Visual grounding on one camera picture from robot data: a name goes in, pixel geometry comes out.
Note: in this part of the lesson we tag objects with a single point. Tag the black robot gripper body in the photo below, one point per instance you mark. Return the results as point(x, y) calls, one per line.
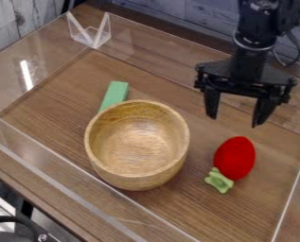
point(245, 81)

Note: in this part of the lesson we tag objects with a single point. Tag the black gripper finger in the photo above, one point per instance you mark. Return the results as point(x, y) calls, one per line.
point(212, 102)
point(264, 108)

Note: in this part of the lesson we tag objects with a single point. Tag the red plush strawberry toy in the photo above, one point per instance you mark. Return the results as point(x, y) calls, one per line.
point(234, 159)

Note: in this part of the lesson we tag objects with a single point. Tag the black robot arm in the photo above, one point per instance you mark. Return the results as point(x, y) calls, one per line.
point(265, 20)

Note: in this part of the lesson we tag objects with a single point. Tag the green rectangular block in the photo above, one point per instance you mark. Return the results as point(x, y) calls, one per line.
point(115, 94)

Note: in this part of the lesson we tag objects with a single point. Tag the wooden bowl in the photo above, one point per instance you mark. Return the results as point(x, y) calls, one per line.
point(137, 143)

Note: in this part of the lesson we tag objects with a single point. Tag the black table leg bracket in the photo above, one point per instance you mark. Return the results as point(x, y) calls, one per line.
point(30, 228)

